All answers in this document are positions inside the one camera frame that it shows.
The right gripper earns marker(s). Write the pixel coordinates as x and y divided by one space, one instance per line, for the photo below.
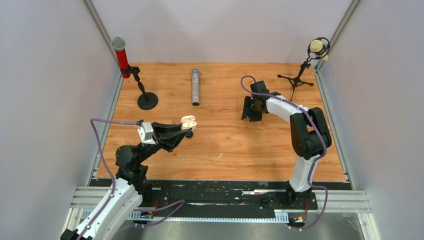
253 117

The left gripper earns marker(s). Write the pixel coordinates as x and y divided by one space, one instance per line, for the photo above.
161 138

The white earbud case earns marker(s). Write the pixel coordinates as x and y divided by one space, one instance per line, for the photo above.
188 122

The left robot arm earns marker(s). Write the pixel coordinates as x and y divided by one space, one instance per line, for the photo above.
129 187

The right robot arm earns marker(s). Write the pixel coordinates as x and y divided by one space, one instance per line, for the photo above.
310 135

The silver glitter microphone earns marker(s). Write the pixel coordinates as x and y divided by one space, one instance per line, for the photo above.
195 87

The black tripod mic stand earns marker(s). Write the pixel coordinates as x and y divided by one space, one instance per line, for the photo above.
297 81

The beige condenser microphone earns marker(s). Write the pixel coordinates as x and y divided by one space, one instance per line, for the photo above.
319 49

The red glitter microphone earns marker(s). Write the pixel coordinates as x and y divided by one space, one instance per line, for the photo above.
119 45

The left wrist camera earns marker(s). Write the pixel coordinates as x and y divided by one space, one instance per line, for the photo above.
146 133

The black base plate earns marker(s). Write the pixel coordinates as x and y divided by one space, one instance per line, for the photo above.
229 198

